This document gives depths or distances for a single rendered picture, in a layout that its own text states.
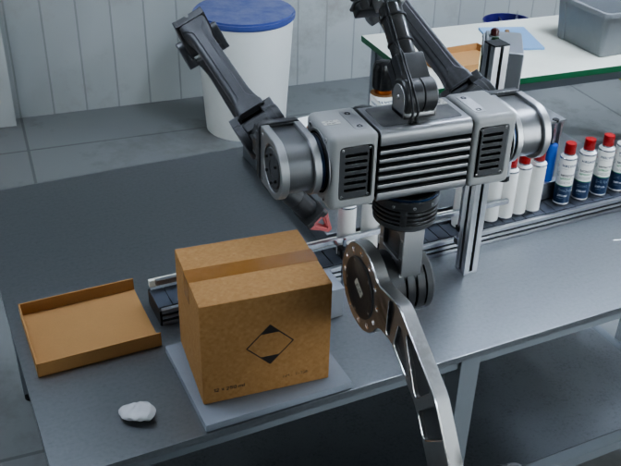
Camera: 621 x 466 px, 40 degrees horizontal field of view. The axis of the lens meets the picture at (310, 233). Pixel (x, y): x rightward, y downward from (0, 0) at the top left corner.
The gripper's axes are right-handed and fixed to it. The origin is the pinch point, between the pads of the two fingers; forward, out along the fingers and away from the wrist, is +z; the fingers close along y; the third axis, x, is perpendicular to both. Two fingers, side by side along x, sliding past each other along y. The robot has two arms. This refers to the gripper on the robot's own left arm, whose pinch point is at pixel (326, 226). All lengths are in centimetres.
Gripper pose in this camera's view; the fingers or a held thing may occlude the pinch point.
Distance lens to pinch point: 234.6
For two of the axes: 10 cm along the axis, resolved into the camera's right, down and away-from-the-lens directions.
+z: 5.8, 5.1, 6.3
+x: -7.0, 7.1, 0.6
